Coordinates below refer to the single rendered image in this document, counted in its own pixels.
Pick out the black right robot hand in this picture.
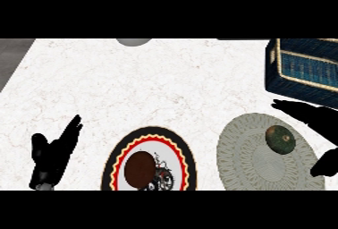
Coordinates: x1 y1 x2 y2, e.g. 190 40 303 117
269 98 338 178

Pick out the dark green squash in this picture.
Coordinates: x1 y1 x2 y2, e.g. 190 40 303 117
264 124 297 156

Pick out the dark brown round food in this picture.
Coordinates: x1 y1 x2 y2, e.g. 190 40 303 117
123 150 157 190

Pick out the round pale woven placemat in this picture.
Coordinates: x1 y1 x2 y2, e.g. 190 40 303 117
216 112 326 191

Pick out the round black red-rimmed plate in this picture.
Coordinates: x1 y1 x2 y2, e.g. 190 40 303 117
100 126 198 191

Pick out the dark blue wicker basket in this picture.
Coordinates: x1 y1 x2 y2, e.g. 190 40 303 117
264 38 338 109

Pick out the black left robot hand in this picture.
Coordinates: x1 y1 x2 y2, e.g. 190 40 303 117
28 114 84 191

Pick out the grey round object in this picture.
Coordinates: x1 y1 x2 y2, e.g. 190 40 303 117
115 38 154 47

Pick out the grey appliance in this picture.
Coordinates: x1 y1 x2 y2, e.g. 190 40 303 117
0 38 37 93

